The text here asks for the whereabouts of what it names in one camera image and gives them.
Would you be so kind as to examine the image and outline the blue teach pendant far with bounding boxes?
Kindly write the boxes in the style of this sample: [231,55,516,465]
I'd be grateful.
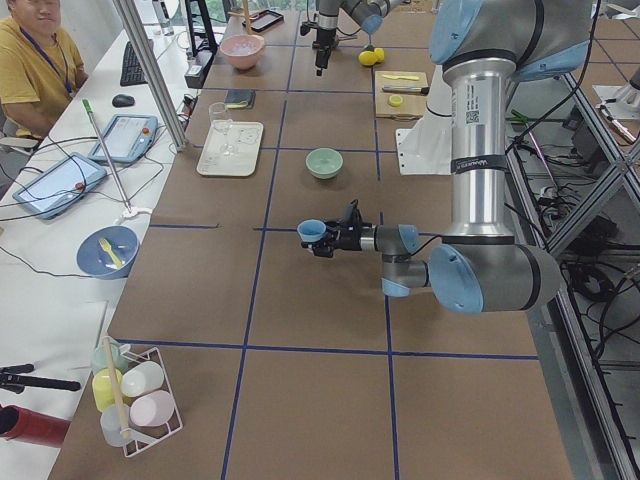
[101,114,159,165]

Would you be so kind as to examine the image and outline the person in yellow shirt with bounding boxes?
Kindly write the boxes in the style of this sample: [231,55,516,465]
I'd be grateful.
[1,1,88,140]

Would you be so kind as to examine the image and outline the green cup in rack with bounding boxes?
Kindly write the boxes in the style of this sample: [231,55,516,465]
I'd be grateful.
[90,339,130,376]

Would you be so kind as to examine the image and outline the metal tray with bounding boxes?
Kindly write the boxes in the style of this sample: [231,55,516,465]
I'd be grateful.
[249,10,284,33]

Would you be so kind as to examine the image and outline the white wire dish rack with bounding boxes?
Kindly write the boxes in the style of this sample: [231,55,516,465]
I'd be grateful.
[90,336,183,458]

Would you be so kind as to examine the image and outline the aluminium frame post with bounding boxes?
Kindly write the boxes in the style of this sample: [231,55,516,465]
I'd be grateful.
[113,0,187,152]

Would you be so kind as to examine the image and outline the lemon slice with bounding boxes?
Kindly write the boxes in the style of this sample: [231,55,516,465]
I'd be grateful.
[388,94,404,107]

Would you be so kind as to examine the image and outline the clear wine glass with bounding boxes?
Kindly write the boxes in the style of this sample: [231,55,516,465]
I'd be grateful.
[208,102,235,156]

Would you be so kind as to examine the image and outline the wooden rack handle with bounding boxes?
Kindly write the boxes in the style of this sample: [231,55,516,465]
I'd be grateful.
[102,336,131,438]

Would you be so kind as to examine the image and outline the cream bear tray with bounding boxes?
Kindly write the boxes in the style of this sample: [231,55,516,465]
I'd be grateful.
[196,121,264,177]

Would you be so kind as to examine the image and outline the black handled knife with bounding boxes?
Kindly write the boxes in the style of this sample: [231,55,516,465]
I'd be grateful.
[382,85,430,96]

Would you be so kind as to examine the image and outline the wooden cutting board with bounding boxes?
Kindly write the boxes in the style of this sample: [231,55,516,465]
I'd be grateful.
[374,71,429,119]

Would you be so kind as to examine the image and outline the green tipped metal rod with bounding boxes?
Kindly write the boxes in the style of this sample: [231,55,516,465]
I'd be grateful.
[82,98,133,218]

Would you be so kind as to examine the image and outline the yellow cup in rack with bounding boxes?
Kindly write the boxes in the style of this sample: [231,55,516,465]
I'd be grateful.
[91,368,115,412]

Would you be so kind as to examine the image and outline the black tripod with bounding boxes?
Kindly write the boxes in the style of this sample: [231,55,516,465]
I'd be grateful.
[1,364,81,394]

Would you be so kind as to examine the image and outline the pink cup in rack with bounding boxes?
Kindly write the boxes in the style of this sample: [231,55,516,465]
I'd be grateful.
[130,390,175,427]

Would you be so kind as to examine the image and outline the yellow plastic fork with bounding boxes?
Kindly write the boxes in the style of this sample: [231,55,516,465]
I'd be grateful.
[98,237,124,269]

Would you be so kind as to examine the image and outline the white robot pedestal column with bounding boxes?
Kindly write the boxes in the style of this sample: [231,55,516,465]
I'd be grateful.
[396,65,452,175]

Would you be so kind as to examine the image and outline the clear cup in rack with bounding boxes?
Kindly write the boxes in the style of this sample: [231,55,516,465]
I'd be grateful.
[100,404,132,447]

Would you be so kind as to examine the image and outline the clear ice cubes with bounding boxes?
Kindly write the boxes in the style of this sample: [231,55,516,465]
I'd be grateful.
[226,38,258,56]

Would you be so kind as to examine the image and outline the yellow plastic knife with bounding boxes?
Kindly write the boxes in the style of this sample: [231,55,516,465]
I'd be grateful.
[381,74,421,81]

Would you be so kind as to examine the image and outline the light blue plastic cup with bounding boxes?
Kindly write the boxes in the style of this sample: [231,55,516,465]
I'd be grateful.
[297,219,327,243]

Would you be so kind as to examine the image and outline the white cup in rack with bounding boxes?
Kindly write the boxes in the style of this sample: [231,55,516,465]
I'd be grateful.
[121,361,164,398]

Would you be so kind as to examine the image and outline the black keyboard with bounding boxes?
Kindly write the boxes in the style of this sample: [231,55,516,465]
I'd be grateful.
[119,41,147,87]

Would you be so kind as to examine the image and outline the blue teach pendant near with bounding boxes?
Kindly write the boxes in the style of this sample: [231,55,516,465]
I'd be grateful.
[12,152,107,220]

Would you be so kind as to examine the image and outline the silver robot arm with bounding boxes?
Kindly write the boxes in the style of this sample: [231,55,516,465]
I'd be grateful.
[300,0,403,77]
[298,1,592,314]

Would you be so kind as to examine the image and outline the blue plastic bowl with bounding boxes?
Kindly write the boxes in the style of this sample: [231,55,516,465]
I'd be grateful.
[76,225,139,280]

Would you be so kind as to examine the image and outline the pink bowl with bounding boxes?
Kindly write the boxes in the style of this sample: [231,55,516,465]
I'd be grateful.
[219,34,266,70]

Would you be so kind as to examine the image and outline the light green ceramic bowl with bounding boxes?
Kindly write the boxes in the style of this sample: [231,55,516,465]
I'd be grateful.
[305,147,343,180]

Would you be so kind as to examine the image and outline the blue teach pendant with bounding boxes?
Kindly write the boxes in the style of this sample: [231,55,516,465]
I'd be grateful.
[101,114,159,165]
[12,152,107,220]

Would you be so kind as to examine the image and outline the grey folded cloth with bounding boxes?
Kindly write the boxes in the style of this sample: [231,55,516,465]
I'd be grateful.
[224,89,256,109]

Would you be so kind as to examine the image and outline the red bottle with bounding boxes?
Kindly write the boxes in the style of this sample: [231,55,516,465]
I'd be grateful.
[1,405,70,448]

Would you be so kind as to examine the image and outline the yellow sponge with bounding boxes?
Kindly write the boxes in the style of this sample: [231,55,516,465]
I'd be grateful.
[225,101,250,110]

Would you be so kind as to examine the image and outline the yellow lemon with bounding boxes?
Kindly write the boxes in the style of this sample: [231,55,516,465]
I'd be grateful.
[373,47,385,63]
[358,50,378,67]

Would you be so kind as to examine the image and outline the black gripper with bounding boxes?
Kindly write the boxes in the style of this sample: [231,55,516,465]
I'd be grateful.
[300,13,336,76]
[301,199,375,258]

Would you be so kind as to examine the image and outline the black computer mouse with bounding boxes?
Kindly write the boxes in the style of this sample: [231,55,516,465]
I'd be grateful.
[112,94,136,108]

